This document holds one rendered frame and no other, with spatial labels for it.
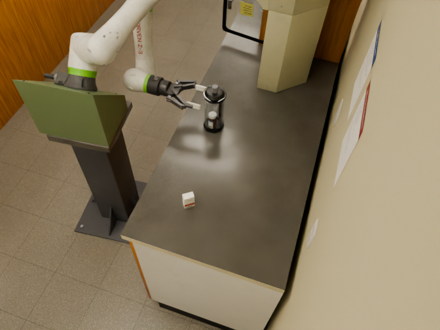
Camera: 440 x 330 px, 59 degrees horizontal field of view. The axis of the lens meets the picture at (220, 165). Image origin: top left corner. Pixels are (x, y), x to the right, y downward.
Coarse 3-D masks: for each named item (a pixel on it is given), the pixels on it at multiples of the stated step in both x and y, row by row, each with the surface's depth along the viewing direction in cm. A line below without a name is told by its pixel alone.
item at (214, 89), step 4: (216, 84) 176; (208, 88) 179; (212, 88) 176; (216, 88) 175; (220, 88) 179; (208, 92) 177; (212, 92) 177; (216, 92) 177; (220, 92) 178; (224, 92) 179; (208, 96) 177; (212, 96) 176; (216, 96) 176; (220, 96) 177
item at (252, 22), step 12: (240, 0) 214; (252, 0) 211; (228, 12) 224; (240, 12) 220; (252, 12) 217; (264, 12) 213; (228, 24) 230; (240, 24) 226; (252, 24) 223; (264, 24) 219; (252, 36) 228; (264, 36) 225
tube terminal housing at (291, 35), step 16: (272, 0) 172; (288, 0) 170; (304, 0) 171; (320, 0) 176; (272, 16) 178; (288, 16) 176; (304, 16) 179; (320, 16) 184; (272, 32) 185; (288, 32) 182; (304, 32) 187; (320, 32) 192; (272, 48) 192; (288, 48) 190; (304, 48) 196; (272, 64) 199; (288, 64) 200; (304, 64) 206; (272, 80) 207; (288, 80) 210; (304, 80) 217
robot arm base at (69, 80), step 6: (60, 72) 179; (48, 78) 183; (54, 78) 180; (60, 78) 179; (66, 78) 178; (72, 78) 175; (78, 78) 174; (84, 78) 175; (90, 78) 177; (60, 84) 178; (66, 84) 175; (72, 84) 174; (78, 84) 174; (84, 84) 176; (90, 84) 177; (90, 90) 177; (96, 90) 181
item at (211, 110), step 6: (204, 90) 180; (204, 96) 178; (222, 102) 180; (204, 108) 187; (210, 108) 181; (216, 108) 181; (222, 108) 183; (204, 114) 190; (210, 114) 184; (216, 114) 184; (222, 114) 187; (204, 120) 193; (210, 120) 188; (216, 120) 188; (222, 120) 192; (210, 126) 191; (216, 126) 191
